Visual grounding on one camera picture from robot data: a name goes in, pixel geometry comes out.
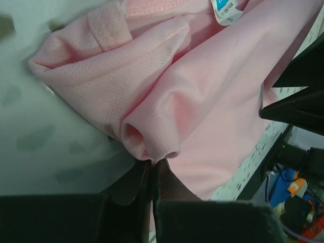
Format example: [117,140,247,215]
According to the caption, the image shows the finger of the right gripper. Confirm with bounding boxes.
[259,35,323,135]

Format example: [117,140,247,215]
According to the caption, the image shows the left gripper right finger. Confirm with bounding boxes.
[151,159,287,243]

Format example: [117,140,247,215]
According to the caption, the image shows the pink t shirt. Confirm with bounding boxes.
[29,1,323,200]

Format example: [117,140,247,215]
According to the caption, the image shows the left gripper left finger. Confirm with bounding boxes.
[1,161,151,242]

